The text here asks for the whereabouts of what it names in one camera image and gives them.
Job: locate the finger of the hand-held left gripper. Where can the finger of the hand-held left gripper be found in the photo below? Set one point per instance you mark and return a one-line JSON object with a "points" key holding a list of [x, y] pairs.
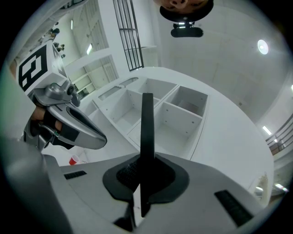
{"points": [[87, 118], [84, 134]]}

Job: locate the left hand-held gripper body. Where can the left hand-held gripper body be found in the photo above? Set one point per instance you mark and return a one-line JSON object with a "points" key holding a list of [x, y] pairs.
{"points": [[36, 68]]}

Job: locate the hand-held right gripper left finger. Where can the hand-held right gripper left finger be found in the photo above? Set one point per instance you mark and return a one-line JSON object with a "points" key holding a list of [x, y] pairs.
{"points": [[91, 194]]}

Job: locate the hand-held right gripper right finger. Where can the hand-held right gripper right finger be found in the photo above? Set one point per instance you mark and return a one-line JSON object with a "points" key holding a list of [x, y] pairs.
{"points": [[194, 205]]}

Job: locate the white desk with shelves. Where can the white desk with shelves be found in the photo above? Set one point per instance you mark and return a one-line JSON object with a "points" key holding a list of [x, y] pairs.
{"points": [[91, 157]]}

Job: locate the person's left hand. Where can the person's left hand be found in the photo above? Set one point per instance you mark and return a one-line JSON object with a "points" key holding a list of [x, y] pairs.
{"points": [[37, 114]]}

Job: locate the red plastic cup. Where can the red plastic cup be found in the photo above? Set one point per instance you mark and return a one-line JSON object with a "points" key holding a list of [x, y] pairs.
{"points": [[73, 160]]}

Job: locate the black window grille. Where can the black window grille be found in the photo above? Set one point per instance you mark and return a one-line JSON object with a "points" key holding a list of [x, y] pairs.
{"points": [[130, 34]]}

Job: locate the grey balcony railing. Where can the grey balcony railing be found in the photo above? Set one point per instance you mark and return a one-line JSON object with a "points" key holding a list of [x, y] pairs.
{"points": [[281, 134]]}

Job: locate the person's face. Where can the person's face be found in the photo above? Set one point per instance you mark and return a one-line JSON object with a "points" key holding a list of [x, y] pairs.
{"points": [[180, 3]]}

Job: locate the round ceiling light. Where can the round ceiling light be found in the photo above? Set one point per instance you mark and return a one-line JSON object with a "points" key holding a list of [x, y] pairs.
{"points": [[262, 46]]}

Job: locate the black head camera mount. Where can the black head camera mount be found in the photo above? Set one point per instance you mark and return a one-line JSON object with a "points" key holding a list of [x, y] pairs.
{"points": [[186, 27]]}

